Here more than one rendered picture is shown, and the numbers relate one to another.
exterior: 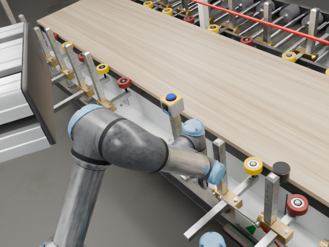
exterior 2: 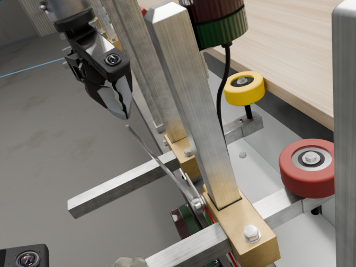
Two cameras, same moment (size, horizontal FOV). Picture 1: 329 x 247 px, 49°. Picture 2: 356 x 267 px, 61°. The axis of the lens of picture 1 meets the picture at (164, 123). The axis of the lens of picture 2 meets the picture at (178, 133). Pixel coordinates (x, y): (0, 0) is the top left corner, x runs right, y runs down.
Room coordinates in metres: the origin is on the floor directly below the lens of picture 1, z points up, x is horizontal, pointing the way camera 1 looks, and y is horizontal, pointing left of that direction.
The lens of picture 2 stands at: (0.46, -0.41, 1.20)
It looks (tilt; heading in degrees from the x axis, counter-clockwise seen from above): 34 degrees down; 24
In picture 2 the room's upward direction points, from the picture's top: 21 degrees counter-clockwise
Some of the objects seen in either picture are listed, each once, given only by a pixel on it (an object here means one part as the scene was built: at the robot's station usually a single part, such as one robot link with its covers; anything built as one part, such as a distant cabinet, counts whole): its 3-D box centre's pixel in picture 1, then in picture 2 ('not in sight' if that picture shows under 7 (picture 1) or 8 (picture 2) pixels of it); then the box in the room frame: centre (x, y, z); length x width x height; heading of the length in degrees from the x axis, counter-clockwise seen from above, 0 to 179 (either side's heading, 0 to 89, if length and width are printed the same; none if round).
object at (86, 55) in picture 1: (98, 86); (102, 16); (1.80, 0.34, 0.93); 0.03 x 0.03 x 0.48; 32
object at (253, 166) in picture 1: (253, 171); (246, 103); (1.00, -0.34, 0.85); 0.08 x 0.08 x 0.11
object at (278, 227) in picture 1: (274, 226); (237, 217); (0.72, -0.33, 0.85); 0.13 x 0.06 x 0.05; 32
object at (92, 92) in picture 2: (201, 179); (98, 86); (0.90, -0.10, 1.00); 0.05 x 0.02 x 0.09; 142
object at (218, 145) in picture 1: (222, 180); (166, 107); (0.95, -0.19, 0.90); 0.03 x 0.03 x 0.48; 32
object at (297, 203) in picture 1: (296, 209); (313, 185); (0.77, -0.44, 0.85); 0.08 x 0.08 x 0.11
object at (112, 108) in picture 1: (105, 105); (114, 43); (1.78, 0.33, 0.80); 0.13 x 0.06 x 0.05; 32
